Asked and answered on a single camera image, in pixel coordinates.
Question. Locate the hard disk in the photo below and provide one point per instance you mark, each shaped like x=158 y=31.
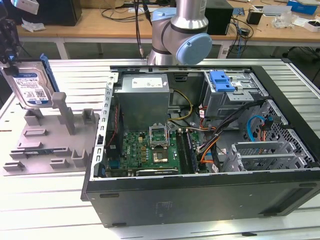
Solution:
x=30 y=90

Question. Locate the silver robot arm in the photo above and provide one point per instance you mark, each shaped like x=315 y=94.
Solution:
x=187 y=15

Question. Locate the silver disk bay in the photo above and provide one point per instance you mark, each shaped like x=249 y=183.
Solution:
x=260 y=148

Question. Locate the crumpled white plastic bag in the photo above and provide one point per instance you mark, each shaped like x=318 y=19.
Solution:
x=32 y=26

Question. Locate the large black box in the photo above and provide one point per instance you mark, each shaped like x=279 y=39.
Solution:
x=60 y=12

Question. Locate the wooden desk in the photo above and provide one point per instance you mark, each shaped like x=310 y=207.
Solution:
x=75 y=27

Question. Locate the grey parts rack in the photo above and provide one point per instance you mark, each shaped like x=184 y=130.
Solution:
x=45 y=150

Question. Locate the grey power supply unit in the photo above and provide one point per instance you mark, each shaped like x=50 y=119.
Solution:
x=142 y=105

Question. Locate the green motherboard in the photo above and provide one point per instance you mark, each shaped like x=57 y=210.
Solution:
x=135 y=150

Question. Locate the CPU socket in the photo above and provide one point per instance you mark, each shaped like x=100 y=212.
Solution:
x=160 y=157

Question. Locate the black graphics card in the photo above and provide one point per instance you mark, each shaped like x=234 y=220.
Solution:
x=157 y=172

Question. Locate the black computer tower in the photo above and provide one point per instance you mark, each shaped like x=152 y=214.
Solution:
x=220 y=22

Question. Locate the white QR label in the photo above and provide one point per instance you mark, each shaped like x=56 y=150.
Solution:
x=224 y=51

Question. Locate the silver drive cage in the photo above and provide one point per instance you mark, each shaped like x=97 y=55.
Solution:
x=225 y=105

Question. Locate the black power adapter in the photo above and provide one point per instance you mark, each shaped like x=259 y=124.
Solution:
x=244 y=31

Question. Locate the small black cube device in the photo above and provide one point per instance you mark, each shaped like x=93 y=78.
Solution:
x=253 y=17

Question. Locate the black PC case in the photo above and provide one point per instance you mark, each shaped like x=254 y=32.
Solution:
x=200 y=200

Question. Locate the grey flat box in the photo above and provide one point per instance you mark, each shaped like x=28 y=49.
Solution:
x=275 y=10

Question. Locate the clear plastic bags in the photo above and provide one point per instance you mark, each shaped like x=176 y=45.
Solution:
x=282 y=21

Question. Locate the blue cardboard box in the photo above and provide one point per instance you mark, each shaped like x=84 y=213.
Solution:
x=302 y=7

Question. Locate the white box black insert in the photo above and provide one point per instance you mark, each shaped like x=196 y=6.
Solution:
x=312 y=26

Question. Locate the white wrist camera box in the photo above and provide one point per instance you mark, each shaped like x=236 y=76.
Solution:
x=27 y=6

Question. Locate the blue plastic bay bracket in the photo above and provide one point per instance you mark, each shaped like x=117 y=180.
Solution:
x=221 y=82

